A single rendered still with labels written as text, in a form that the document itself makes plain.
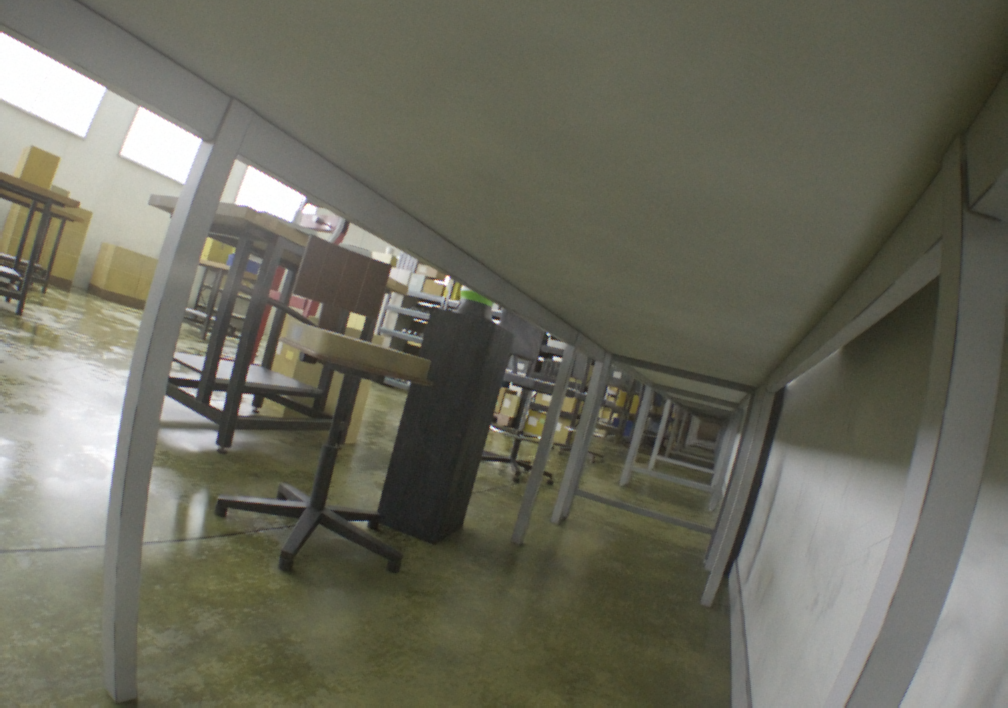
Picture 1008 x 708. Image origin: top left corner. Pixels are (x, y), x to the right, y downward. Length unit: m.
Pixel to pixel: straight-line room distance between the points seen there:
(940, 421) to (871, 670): 0.16
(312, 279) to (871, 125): 1.61
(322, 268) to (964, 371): 1.69
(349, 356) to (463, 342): 0.55
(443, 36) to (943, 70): 0.36
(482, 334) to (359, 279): 0.46
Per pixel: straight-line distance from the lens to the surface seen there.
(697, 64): 0.39
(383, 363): 1.43
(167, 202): 2.54
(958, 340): 0.37
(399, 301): 8.04
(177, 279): 0.69
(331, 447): 1.60
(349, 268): 1.83
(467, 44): 0.44
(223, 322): 2.36
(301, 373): 3.29
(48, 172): 4.88
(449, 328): 1.84
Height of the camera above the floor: 0.64
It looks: 5 degrees up
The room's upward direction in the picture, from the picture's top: 15 degrees clockwise
